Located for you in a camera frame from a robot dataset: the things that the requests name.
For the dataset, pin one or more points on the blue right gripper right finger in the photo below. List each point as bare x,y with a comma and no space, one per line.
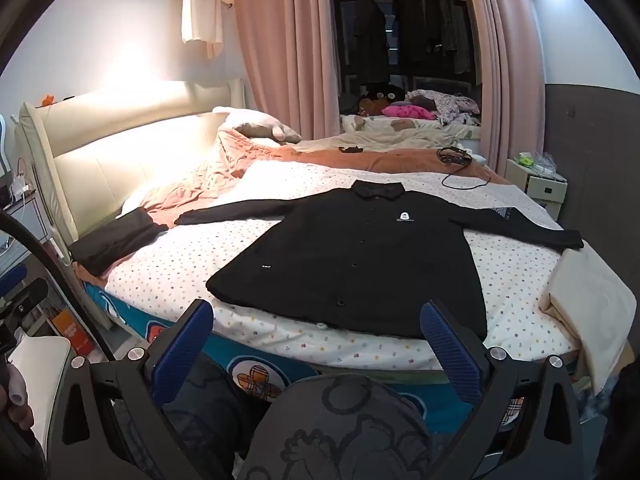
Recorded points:
457,349

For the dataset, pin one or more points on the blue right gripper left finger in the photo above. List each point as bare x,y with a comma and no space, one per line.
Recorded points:
174,351

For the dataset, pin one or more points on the black button-up jacket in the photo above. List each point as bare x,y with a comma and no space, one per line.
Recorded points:
366,258

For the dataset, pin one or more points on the pile of clothes by window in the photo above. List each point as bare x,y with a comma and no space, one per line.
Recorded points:
388,107

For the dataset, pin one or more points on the person's left hand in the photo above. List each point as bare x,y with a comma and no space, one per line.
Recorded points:
14,399

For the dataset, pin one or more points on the white dotted bed sheet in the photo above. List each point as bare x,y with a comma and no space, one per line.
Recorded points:
162,278

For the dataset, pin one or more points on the blue cartoon bed cover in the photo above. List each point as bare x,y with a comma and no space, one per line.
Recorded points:
264,375

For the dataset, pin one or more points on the folded black garment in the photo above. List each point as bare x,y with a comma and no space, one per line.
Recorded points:
98,250

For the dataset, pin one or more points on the folded cream cloth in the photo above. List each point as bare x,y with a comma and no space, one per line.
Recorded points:
595,307

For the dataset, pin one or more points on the person's patterned dark trousers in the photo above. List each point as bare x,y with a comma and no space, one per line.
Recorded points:
325,427

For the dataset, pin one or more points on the orange-brown blanket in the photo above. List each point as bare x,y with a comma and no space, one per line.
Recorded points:
384,152

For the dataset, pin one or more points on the white bedside drawer cabinet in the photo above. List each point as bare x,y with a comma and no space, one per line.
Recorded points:
547,190

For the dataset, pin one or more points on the cream padded headboard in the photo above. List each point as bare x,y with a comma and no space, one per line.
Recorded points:
86,155

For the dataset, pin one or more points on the small black device on bed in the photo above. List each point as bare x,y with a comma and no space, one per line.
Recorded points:
350,149

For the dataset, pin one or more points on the white pillow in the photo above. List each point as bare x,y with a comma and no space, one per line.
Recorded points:
255,124

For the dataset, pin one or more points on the pink left curtain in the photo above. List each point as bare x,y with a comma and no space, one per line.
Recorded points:
288,52

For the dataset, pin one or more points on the cream cloth hanging on wall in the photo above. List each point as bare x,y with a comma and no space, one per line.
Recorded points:
201,22

